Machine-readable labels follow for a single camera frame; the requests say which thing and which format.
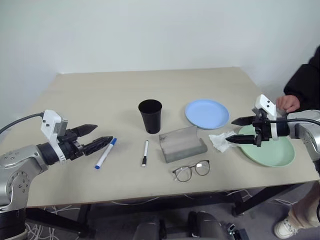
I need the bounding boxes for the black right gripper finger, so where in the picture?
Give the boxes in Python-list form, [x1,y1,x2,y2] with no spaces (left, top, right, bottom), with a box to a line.
[225,134,257,145]
[230,115,255,127]

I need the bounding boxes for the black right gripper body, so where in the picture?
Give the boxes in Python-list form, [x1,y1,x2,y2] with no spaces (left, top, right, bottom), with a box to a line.
[251,110,272,147]

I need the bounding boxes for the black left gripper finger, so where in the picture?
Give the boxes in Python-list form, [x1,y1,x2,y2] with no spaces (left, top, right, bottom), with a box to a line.
[83,135,114,156]
[72,123,99,137]

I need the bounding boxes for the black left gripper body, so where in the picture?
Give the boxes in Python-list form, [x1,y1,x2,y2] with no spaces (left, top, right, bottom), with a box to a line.
[57,127,86,161]

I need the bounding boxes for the blue capped white marker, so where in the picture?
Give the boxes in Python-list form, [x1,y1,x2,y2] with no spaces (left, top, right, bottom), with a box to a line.
[94,137,118,171]

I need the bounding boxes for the white tissue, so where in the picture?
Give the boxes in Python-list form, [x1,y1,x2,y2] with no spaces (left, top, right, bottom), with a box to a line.
[208,129,237,154]

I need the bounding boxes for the light green plate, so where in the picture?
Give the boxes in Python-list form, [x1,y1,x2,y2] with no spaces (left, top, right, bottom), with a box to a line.
[235,124,296,168]

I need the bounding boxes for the black capped white marker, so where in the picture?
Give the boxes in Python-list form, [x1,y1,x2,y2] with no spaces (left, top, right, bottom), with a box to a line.
[141,140,150,168]

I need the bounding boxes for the thin framed eyeglasses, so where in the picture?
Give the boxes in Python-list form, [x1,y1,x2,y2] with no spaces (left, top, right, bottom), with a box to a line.
[171,159,211,183]

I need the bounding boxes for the grey glasses case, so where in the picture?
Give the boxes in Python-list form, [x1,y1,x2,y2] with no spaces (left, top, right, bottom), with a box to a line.
[158,125,209,164]

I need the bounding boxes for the person's bare hand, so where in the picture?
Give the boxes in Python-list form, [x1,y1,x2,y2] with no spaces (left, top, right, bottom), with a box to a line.
[275,95,301,114]

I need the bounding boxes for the light blue plate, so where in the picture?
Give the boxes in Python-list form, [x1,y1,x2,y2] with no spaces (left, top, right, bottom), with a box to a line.
[184,98,230,131]

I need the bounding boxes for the black plastic cup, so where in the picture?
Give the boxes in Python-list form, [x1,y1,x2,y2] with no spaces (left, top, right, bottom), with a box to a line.
[137,98,163,136]

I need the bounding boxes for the person's black jacket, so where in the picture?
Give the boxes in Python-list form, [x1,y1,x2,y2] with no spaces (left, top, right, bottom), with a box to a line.
[283,44,320,111]

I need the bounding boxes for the person's beige trousers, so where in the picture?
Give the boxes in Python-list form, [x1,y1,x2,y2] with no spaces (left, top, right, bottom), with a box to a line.
[286,179,320,231]

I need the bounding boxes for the dark grey rounded shape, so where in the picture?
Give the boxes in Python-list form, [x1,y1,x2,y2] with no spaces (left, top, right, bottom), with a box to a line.
[188,210,224,240]
[131,214,168,240]

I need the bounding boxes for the small black floor device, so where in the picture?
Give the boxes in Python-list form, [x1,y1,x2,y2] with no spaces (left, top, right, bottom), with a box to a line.
[226,223,249,240]

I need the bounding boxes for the person's white shoe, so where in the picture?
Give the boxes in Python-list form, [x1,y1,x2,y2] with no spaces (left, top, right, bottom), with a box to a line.
[273,215,301,240]

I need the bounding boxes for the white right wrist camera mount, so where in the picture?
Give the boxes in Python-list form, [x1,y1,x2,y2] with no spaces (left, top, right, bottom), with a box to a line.
[251,94,280,141]

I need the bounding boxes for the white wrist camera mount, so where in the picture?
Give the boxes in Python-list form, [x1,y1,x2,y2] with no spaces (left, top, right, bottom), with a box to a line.
[251,94,280,141]
[40,109,70,164]

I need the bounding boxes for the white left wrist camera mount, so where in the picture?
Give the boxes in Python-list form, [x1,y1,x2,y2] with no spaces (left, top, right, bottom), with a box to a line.
[40,109,70,164]

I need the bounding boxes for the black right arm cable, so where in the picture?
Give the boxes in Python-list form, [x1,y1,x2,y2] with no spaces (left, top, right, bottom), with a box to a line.
[263,118,320,126]

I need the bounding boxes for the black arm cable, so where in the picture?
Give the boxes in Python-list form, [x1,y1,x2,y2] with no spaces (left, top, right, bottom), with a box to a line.
[0,113,45,136]
[263,118,320,126]

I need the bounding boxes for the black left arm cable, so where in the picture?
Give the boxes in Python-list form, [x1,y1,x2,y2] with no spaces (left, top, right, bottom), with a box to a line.
[0,113,45,136]

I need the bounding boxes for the black metal table frame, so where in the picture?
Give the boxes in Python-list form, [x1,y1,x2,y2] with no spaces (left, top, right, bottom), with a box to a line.
[24,180,317,238]

